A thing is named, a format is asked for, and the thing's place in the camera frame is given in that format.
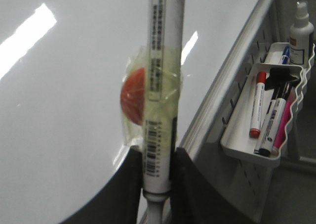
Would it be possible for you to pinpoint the black whiteboard eraser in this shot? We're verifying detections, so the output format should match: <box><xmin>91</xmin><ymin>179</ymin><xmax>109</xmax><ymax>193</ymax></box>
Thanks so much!
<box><xmin>265</xmin><ymin>67</ymin><xmax>301</xmax><ymax>90</ymax></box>

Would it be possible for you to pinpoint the black capped whiteboard marker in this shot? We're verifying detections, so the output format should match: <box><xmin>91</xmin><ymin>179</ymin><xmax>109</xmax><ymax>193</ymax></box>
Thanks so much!
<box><xmin>257</xmin><ymin>82</ymin><xmax>292</xmax><ymax>157</ymax></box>

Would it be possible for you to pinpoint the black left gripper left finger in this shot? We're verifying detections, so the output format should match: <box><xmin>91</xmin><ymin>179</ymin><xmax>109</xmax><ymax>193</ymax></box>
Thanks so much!
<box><xmin>62</xmin><ymin>147</ymin><xmax>142</xmax><ymax>224</ymax></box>

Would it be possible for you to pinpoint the blue capped marker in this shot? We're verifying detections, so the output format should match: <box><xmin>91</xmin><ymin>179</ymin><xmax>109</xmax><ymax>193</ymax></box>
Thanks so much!
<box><xmin>279</xmin><ymin>45</ymin><xmax>290</xmax><ymax>65</ymax></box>

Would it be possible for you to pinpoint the white plastic marker tray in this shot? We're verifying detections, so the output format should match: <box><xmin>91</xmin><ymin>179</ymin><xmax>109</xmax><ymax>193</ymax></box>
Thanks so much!
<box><xmin>221</xmin><ymin>43</ymin><xmax>315</xmax><ymax>168</ymax></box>

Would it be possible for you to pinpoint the pink highlighter pen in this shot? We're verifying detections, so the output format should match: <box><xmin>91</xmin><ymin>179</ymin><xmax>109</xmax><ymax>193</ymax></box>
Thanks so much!
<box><xmin>272</xmin><ymin>92</ymin><xmax>295</xmax><ymax>157</ymax></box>

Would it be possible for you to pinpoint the white spray cleaner bottle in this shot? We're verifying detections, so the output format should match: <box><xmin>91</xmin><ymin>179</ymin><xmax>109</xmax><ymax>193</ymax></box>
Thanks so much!
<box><xmin>289</xmin><ymin>0</ymin><xmax>315</xmax><ymax>67</ymax></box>

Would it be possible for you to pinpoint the red capped whiteboard marker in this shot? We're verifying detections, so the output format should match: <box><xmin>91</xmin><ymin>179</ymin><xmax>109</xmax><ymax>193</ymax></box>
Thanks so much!
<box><xmin>249</xmin><ymin>71</ymin><xmax>266</xmax><ymax>138</ymax></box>

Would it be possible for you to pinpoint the white whiteboard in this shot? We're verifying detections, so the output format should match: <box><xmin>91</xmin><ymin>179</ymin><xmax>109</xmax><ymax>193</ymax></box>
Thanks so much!
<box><xmin>0</xmin><ymin>0</ymin><xmax>273</xmax><ymax>224</ymax></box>

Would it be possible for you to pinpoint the white black whiteboard marker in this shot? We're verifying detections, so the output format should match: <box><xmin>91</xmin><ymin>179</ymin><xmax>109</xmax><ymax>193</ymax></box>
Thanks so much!
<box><xmin>143</xmin><ymin>0</ymin><xmax>185</xmax><ymax>224</ymax></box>

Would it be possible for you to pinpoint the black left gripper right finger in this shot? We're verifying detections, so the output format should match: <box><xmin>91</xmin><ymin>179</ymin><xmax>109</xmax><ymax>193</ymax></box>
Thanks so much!
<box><xmin>170</xmin><ymin>147</ymin><xmax>254</xmax><ymax>224</ymax></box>

